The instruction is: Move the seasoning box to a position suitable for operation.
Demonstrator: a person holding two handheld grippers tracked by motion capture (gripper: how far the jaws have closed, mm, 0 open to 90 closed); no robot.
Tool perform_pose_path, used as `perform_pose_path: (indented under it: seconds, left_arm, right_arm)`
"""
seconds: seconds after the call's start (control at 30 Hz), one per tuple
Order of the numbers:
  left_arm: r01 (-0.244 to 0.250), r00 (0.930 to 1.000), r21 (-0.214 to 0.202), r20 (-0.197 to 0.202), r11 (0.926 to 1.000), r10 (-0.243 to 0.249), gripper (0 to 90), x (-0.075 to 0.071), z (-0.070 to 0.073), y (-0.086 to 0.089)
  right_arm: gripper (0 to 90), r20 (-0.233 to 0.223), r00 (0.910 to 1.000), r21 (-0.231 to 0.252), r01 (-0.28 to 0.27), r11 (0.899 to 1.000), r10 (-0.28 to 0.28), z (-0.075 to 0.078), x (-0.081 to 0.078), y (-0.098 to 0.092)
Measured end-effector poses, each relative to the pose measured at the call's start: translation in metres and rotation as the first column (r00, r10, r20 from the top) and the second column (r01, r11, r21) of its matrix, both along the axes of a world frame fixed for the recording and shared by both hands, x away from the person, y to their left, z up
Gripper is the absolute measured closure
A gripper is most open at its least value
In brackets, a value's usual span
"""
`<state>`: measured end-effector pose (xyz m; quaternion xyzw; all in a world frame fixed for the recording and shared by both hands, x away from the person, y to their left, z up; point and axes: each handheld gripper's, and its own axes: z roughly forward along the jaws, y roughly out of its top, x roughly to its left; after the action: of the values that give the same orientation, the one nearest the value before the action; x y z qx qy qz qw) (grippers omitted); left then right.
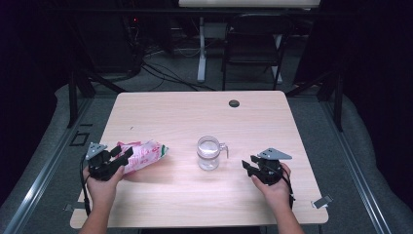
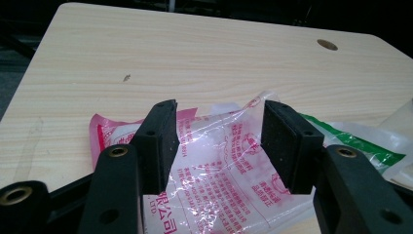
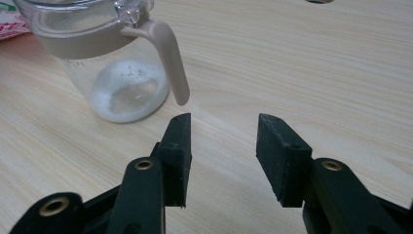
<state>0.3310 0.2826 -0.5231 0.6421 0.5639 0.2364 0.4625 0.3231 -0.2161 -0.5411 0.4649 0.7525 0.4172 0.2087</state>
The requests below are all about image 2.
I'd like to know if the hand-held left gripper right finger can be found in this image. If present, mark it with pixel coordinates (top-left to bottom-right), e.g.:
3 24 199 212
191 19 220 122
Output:
260 99 413 234

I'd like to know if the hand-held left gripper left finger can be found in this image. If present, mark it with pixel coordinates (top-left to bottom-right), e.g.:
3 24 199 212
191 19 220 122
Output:
77 98 180 234

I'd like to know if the pink printed plastic bag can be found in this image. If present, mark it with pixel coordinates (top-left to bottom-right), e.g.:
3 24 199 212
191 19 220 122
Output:
89 91 413 234

